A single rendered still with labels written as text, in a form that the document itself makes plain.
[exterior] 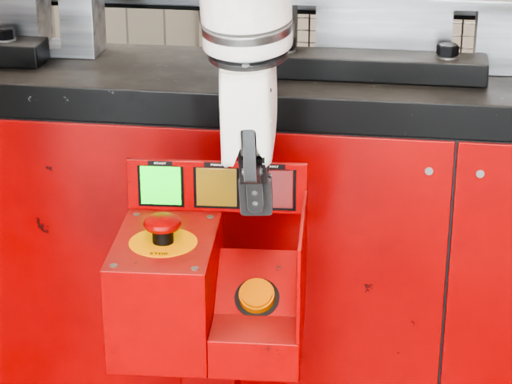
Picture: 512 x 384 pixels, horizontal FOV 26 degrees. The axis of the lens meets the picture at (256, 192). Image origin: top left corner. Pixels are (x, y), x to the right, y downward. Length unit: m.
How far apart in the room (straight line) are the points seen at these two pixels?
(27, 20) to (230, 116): 0.54
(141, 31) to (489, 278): 2.76
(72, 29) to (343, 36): 0.35
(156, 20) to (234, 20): 3.00
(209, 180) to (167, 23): 2.77
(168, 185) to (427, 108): 0.32
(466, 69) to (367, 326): 0.35
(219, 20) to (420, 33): 0.47
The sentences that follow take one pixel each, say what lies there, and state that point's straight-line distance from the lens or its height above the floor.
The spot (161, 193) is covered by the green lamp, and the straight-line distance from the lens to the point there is 1.23.
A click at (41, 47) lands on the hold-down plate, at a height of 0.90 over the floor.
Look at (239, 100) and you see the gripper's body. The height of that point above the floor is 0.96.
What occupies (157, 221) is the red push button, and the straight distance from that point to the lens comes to 1.14.
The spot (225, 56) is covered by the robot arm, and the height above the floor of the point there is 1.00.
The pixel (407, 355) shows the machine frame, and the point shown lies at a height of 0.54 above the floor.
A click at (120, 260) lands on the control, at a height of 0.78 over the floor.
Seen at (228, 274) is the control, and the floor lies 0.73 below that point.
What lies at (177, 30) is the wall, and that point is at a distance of 3.96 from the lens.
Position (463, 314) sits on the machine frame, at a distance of 1.42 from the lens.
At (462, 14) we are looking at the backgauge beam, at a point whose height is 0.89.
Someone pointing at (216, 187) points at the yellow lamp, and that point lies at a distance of 1.22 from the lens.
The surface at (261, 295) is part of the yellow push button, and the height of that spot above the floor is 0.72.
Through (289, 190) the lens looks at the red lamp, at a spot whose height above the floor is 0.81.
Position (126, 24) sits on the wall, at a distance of 4.02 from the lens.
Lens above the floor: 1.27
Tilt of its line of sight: 22 degrees down
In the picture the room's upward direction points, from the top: straight up
